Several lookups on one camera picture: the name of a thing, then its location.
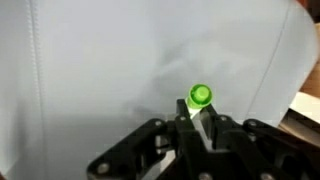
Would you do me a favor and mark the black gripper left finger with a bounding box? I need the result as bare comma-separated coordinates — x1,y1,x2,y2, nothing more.
86,99,209,180

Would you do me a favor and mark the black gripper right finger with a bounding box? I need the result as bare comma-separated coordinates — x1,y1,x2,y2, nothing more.
200,105,320,180

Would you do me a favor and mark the light blue upholstered chair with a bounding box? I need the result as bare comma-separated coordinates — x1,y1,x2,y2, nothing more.
0,0,319,180

